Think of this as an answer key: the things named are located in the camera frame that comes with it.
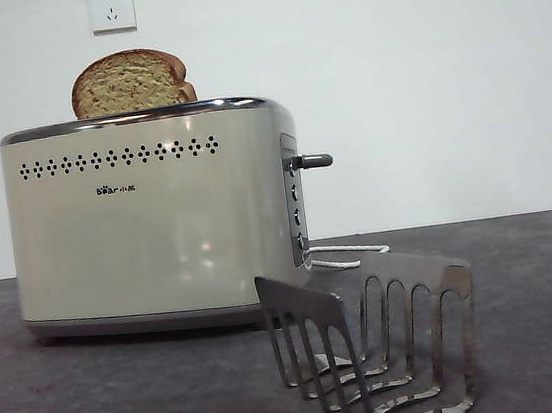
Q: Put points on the brown-crusted bread slice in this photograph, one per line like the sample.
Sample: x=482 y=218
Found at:
x=130 y=83

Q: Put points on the cream steel two-slot toaster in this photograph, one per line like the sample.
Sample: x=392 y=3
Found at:
x=148 y=232

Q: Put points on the grey toaster lever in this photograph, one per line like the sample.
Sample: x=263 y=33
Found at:
x=318 y=160

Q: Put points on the shiny steel toast rack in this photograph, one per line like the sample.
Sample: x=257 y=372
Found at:
x=293 y=305

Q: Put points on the white wall socket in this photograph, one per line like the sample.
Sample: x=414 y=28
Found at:
x=113 y=10

